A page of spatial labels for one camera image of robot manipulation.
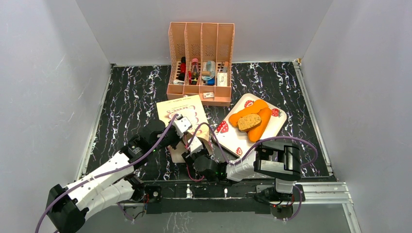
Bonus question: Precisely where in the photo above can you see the pink and cream paper bag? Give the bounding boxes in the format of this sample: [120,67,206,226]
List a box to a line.
[156,95,211,170]

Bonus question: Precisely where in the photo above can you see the orange baguette bread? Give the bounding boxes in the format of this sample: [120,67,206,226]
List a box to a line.
[248,107,272,142]

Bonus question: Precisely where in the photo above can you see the brown bread slice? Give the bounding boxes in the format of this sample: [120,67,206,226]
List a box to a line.
[238,114,262,132]

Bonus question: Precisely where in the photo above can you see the long twisted orange bread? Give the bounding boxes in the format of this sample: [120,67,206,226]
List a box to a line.
[228,100,268,127]

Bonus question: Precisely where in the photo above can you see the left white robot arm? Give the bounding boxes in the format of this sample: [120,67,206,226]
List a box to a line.
[40,115,192,233]

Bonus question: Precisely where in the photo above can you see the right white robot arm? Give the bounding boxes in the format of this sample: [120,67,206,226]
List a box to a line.
[181,141,302,201]

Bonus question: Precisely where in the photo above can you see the white strawberry tray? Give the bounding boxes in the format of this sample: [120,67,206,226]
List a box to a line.
[214,93,287,158]

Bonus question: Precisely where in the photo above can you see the red black bottle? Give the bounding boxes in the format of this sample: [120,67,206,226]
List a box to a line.
[177,56,186,81]

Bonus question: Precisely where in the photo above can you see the small white card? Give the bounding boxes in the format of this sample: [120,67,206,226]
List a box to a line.
[203,92,214,99]

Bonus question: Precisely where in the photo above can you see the pink capped bottle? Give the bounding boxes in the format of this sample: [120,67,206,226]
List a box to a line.
[189,58,200,85]

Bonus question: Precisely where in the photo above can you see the white small box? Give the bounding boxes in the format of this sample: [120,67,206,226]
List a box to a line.
[216,72,229,86]

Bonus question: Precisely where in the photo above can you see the pink desk organizer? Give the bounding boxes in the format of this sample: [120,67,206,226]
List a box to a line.
[167,22,235,107]

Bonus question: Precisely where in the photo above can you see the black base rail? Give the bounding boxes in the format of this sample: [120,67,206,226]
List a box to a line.
[147,179,305,214]

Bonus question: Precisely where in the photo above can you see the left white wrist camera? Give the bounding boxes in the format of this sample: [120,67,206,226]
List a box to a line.
[172,116,192,138]

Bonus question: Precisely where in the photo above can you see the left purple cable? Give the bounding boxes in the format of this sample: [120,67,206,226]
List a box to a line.
[34,115,179,233]

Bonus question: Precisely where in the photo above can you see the purple cable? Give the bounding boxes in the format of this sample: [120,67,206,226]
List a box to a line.
[34,115,179,233]
[189,122,319,222]

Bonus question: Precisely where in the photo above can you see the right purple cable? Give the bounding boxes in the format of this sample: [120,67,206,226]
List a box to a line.
[189,122,319,222]

